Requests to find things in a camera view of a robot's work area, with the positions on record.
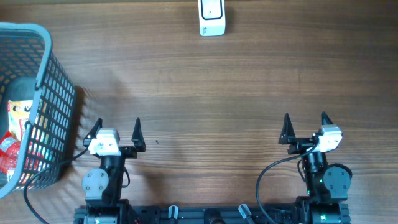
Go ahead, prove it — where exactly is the grey plastic mesh basket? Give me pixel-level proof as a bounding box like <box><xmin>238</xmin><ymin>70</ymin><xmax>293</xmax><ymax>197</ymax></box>
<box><xmin>1</xmin><ymin>22</ymin><xmax>76</xmax><ymax>198</ymax></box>

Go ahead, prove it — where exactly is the red snack bag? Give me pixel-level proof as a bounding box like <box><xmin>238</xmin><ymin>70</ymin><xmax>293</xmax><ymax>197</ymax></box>
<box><xmin>1</xmin><ymin>131</ymin><xmax>21</xmax><ymax>174</ymax></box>

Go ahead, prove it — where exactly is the yellow wet wipes pack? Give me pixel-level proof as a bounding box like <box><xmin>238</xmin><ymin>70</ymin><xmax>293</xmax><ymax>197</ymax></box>
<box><xmin>7</xmin><ymin>100</ymin><xmax>33</xmax><ymax>141</ymax></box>

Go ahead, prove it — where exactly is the white barcode scanner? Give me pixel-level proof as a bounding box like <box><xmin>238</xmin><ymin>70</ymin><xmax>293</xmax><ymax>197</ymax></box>
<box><xmin>198</xmin><ymin>0</ymin><xmax>226</xmax><ymax>37</ymax></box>

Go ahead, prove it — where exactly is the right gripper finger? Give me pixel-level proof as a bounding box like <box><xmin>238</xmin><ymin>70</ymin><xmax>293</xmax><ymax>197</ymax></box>
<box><xmin>278</xmin><ymin>113</ymin><xmax>296</xmax><ymax>145</ymax></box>
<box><xmin>321</xmin><ymin>111</ymin><xmax>333</xmax><ymax>126</ymax></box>

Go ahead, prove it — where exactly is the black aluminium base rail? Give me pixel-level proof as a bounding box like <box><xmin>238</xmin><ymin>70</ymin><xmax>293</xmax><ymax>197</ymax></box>
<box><xmin>73</xmin><ymin>203</ymin><xmax>351</xmax><ymax>224</ymax></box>

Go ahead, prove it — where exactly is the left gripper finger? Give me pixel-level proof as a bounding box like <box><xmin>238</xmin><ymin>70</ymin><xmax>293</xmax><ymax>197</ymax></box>
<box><xmin>83</xmin><ymin>118</ymin><xmax>103</xmax><ymax>147</ymax></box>
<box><xmin>131</xmin><ymin>118</ymin><xmax>146</xmax><ymax>152</ymax></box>

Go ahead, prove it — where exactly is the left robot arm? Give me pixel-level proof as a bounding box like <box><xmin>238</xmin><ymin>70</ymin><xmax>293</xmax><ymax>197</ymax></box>
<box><xmin>74</xmin><ymin>118</ymin><xmax>146</xmax><ymax>224</ymax></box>

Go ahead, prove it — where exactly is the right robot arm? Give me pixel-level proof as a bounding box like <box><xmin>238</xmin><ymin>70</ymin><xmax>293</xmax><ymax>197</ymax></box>
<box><xmin>275</xmin><ymin>112</ymin><xmax>353</xmax><ymax>224</ymax></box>

